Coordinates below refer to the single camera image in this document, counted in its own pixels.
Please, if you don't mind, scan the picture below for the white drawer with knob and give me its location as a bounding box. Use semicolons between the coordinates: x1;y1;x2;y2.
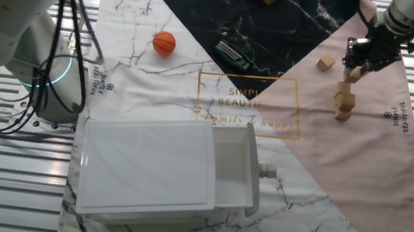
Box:
201;117;284;221

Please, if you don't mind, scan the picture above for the orange mini basketball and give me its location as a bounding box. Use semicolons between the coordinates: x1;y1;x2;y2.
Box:
151;29;178;59

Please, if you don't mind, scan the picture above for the small wooden cube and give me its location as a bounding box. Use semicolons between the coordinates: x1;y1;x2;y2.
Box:
334;80;353;95
344;64;364;85
333;106;354;123
333;90;358;112
315;52;338;74

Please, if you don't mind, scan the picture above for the black cable bundle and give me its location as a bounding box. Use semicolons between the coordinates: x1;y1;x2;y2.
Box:
0;0;112;145

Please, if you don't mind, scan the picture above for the marble and pink tablecloth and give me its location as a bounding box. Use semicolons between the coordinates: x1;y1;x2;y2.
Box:
57;0;414;232

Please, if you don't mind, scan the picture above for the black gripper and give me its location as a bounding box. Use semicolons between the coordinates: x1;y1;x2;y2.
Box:
340;22;406;81

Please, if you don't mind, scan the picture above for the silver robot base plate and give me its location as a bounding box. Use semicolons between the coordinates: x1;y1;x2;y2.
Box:
8;98;80;136

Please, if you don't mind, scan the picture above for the white drawer cabinet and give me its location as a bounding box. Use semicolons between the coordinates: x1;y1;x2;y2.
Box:
72;106;227;232

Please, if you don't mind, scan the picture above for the grey robot power cable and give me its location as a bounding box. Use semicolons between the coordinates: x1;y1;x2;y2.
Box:
65;2;89;58

